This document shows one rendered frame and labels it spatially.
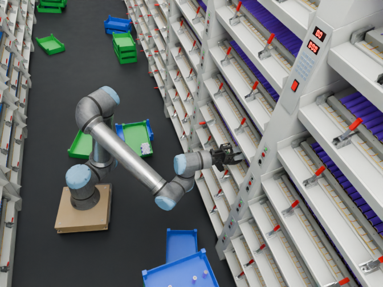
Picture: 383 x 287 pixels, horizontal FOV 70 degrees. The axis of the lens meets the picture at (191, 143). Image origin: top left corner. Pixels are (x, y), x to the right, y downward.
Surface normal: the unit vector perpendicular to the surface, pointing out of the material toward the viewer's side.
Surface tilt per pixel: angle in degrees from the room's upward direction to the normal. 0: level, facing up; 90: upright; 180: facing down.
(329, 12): 90
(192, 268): 0
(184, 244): 0
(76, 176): 4
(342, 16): 90
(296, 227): 21
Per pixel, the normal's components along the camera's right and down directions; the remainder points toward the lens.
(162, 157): 0.11, -0.66
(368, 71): -0.25, -0.56
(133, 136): 0.21, -0.35
